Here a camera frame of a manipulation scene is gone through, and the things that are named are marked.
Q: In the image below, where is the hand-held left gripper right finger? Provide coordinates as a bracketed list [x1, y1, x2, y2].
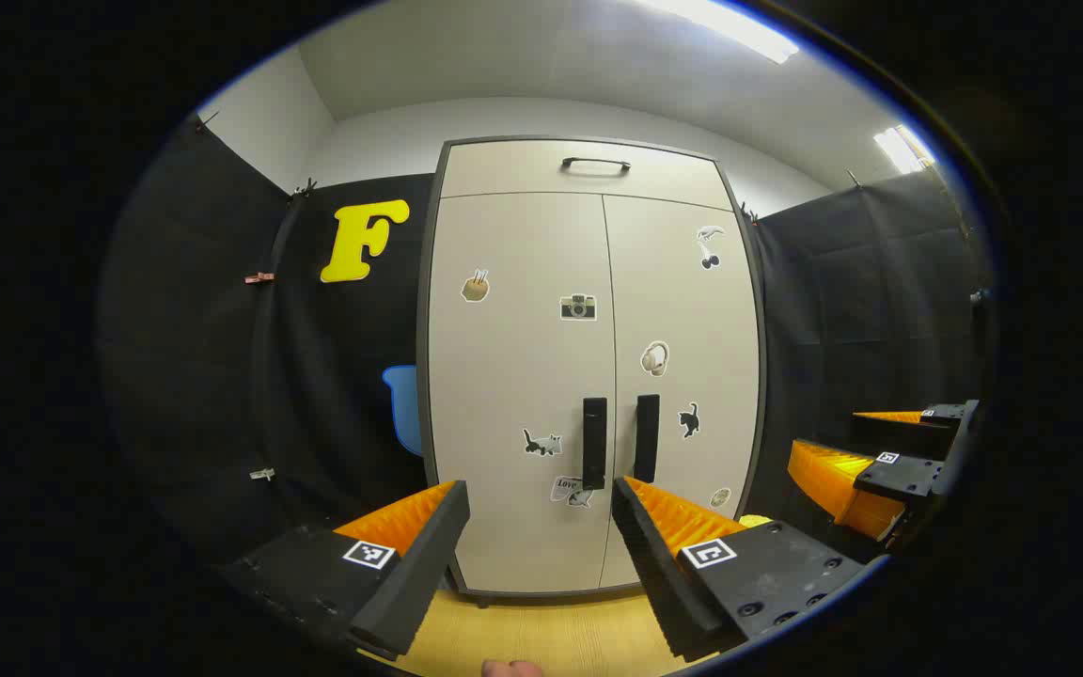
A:
[610, 475, 871, 662]

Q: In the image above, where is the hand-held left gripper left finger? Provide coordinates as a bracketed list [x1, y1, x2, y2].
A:
[217, 480, 472, 661]

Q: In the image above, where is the black door handle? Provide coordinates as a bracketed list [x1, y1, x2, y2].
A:
[583, 397, 608, 491]
[634, 394, 661, 483]

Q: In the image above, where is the camera sticker shoe cabinet door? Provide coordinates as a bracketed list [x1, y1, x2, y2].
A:
[427, 192, 616, 595]

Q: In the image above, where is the headphone sticker shoe cabinet door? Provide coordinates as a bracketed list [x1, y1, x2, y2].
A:
[601, 195, 763, 589]

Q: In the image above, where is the grey double-door shoe cabinet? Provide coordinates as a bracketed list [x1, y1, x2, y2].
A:
[415, 134, 768, 603]

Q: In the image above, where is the beige cabinet drawer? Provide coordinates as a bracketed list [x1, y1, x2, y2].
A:
[438, 141, 735, 213]

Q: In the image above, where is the small ceiling light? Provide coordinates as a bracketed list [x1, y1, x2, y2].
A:
[873, 124, 937, 175]

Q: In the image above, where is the black backdrop cloth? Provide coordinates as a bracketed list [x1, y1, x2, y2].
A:
[100, 113, 989, 565]

